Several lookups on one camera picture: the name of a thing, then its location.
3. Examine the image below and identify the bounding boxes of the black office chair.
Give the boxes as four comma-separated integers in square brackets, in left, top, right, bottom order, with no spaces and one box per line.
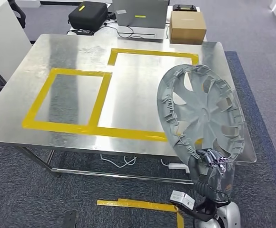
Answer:
[8,0,27,29]

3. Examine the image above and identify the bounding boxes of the grey plastic wheel hubcap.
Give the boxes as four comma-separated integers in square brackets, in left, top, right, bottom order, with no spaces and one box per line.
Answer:
[157,64,246,164]

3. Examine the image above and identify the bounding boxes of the grey laptop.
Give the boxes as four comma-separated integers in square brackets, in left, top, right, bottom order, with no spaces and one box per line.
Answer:
[112,0,169,40]

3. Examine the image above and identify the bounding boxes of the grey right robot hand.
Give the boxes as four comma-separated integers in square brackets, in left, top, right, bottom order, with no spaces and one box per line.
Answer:
[188,149,235,204]

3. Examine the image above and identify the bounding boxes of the white desk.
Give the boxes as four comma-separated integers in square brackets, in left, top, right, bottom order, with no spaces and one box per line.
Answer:
[67,3,207,41]

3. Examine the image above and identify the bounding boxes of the stainless steel workbench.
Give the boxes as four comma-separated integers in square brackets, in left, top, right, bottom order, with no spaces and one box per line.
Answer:
[0,33,258,186]

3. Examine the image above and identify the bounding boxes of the black flat device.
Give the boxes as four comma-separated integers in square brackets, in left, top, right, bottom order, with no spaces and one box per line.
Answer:
[175,3,198,12]

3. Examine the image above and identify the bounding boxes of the small black adapter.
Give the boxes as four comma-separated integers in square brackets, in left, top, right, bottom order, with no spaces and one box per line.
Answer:
[73,28,95,36]

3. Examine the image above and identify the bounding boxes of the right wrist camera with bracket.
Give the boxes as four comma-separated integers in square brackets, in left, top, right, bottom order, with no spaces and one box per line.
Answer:
[169,190,221,222]

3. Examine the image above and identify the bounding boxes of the black carrying case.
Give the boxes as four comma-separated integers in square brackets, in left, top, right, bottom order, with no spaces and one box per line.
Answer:
[67,1,109,32]

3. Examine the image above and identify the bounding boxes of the brown cardboard box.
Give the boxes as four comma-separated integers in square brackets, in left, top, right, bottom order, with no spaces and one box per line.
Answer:
[169,11,207,45]

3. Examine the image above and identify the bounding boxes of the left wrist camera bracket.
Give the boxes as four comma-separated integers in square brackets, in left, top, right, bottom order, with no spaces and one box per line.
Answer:
[62,209,78,228]

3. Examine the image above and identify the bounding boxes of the white floor cable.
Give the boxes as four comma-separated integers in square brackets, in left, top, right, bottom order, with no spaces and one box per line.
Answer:
[100,153,138,168]

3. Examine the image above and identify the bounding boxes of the white power strip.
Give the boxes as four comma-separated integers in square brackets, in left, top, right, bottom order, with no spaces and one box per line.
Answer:
[160,159,191,174]

